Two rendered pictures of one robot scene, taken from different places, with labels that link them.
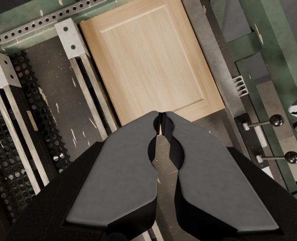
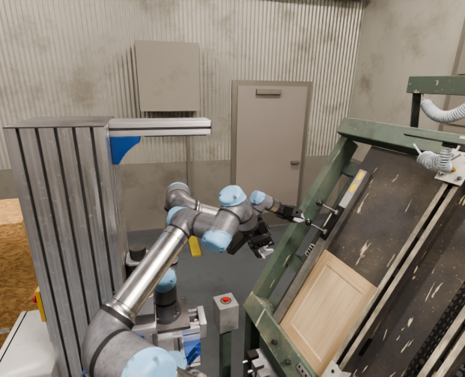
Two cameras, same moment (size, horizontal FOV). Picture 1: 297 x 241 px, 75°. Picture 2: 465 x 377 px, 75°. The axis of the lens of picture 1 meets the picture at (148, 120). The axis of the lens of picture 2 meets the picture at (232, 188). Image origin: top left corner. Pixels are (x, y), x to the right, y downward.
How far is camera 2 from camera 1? 1.08 m
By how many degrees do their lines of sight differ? 61
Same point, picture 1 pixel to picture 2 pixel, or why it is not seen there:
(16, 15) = not seen: outside the picture
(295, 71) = (291, 230)
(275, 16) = (274, 257)
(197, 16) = (287, 298)
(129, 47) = (320, 333)
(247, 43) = (293, 263)
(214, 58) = (302, 273)
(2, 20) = not seen: outside the picture
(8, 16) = not seen: outside the picture
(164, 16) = (296, 319)
